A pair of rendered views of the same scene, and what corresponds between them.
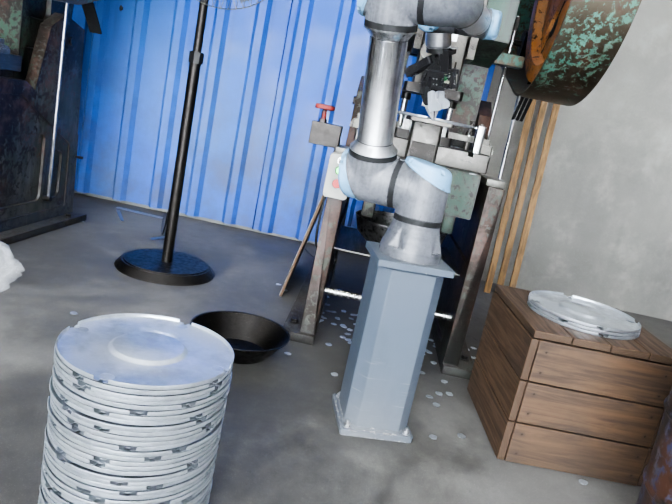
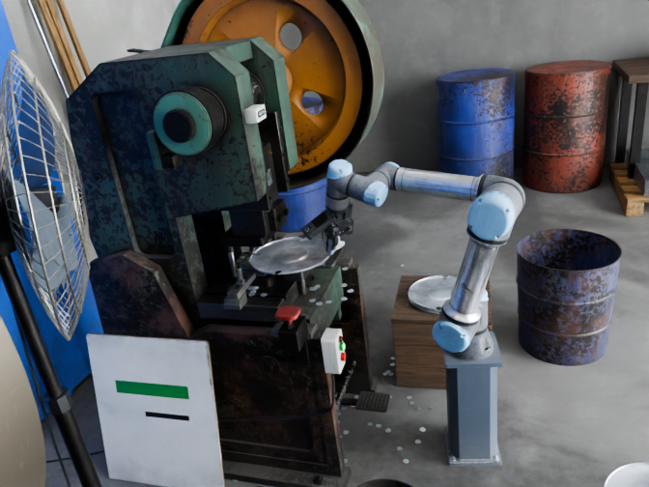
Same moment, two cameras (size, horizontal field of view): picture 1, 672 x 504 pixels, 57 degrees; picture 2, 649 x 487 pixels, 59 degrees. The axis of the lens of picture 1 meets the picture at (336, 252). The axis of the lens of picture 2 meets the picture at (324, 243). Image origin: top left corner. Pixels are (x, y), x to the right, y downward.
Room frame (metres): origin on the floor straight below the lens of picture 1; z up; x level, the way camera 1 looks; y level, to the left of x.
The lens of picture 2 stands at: (1.41, 1.49, 1.63)
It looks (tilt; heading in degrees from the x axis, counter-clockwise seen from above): 24 degrees down; 288
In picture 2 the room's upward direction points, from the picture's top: 7 degrees counter-clockwise
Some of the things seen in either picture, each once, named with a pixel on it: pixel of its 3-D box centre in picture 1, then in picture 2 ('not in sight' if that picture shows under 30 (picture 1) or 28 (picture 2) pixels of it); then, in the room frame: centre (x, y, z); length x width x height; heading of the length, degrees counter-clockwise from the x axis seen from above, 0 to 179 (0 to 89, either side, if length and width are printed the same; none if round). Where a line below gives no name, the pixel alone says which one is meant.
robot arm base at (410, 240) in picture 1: (413, 236); (469, 334); (1.48, -0.18, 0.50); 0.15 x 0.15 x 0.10
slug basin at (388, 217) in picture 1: (398, 235); not in sight; (2.22, -0.21, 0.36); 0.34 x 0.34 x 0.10
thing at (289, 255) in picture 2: (428, 118); (291, 254); (2.09, -0.21, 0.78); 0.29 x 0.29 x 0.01
